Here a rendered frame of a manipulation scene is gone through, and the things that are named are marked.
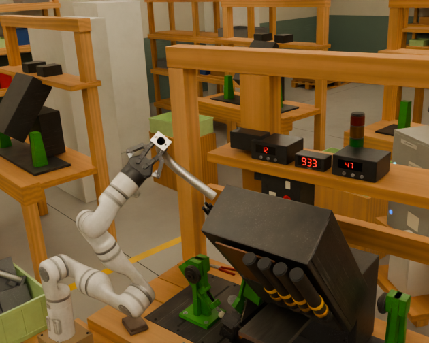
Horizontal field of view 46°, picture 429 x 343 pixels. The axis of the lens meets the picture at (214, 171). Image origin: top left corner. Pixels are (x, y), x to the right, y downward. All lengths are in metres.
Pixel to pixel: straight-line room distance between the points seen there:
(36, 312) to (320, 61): 1.57
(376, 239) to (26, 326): 1.50
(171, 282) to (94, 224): 1.03
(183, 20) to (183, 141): 8.29
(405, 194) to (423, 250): 0.36
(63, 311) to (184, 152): 0.86
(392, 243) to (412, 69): 0.68
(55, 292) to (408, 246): 1.31
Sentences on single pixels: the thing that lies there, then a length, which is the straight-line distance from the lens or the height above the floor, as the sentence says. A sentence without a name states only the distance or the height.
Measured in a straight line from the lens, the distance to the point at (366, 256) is 1.95.
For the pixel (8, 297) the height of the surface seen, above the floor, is 0.90.
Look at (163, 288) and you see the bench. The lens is 2.42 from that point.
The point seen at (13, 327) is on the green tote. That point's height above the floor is 0.88.
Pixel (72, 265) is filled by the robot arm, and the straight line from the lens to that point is 1.95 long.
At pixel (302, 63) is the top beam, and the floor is 1.90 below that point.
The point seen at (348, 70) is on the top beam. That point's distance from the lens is 1.82.
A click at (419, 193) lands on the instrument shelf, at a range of 1.73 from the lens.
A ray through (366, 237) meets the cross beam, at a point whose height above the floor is 1.23.
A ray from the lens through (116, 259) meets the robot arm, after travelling 1.58.
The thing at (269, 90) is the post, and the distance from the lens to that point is 1.99.
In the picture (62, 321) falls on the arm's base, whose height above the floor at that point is 1.03.
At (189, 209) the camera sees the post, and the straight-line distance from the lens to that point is 2.44.
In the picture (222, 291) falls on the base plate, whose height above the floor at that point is 0.90.
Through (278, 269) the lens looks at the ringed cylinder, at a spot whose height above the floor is 1.49.
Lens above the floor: 2.20
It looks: 21 degrees down
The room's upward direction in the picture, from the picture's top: 3 degrees counter-clockwise
